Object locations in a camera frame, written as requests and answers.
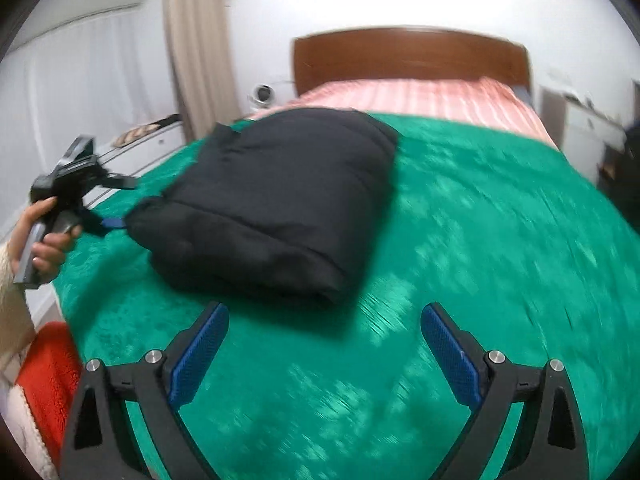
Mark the striped cloth item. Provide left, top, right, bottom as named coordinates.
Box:
left=112, top=115, right=181, bottom=147

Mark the white desk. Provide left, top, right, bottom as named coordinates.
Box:
left=540, top=85, right=631, bottom=181

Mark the pink striped bed sheet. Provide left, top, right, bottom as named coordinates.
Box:
left=250, top=77, right=561, bottom=153

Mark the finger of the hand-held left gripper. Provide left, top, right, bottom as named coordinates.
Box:
left=97, top=172, right=139, bottom=191
left=80, top=209, right=127, bottom=237

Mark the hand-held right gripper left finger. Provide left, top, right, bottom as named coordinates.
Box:
left=59, top=301, right=231, bottom=480

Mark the wooden headboard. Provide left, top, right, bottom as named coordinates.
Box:
left=292, top=25, right=532, bottom=98

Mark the beige curtain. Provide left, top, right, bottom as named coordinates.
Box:
left=162, top=0, right=241, bottom=143

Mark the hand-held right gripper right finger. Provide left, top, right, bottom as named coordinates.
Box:
left=421, top=302, right=587, bottom=480

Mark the orange fleece garment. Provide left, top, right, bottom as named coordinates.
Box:
left=17, top=321, right=85, bottom=466

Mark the small white fan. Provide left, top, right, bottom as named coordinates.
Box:
left=251, top=82, right=277, bottom=111

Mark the black puffer jacket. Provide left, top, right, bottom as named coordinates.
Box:
left=125, top=107, right=401, bottom=306

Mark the person's left hand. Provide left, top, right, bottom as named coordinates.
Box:
left=10, top=197, right=83, bottom=281

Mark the green plush blanket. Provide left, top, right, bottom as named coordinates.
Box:
left=50, top=110, right=640, bottom=480

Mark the cream quilted garment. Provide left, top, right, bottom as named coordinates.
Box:
left=0, top=382, right=58, bottom=476

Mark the white sheer curtain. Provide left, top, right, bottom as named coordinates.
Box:
left=0, top=5, right=183, bottom=241

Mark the person's left forearm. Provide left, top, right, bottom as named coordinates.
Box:
left=0, top=242, right=37, bottom=367

